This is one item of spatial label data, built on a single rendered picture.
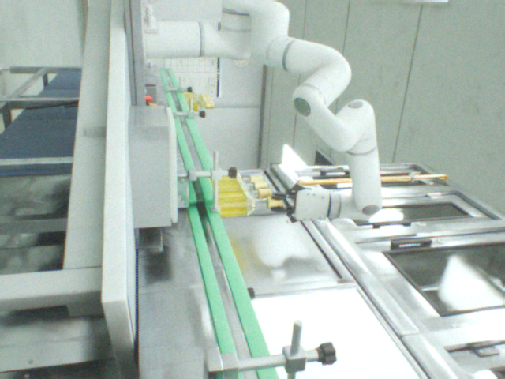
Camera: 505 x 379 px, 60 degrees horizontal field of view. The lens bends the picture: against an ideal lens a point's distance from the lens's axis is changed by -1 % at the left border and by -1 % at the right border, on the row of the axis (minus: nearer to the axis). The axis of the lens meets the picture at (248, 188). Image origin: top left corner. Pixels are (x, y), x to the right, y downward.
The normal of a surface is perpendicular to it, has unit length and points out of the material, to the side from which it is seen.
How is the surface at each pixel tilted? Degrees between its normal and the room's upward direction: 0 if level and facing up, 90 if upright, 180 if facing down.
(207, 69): 90
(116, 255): 90
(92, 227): 90
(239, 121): 90
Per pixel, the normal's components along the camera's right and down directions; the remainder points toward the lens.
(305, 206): -0.10, 0.40
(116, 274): 0.14, -0.65
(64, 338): 0.05, -0.91
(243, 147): 0.22, 0.40
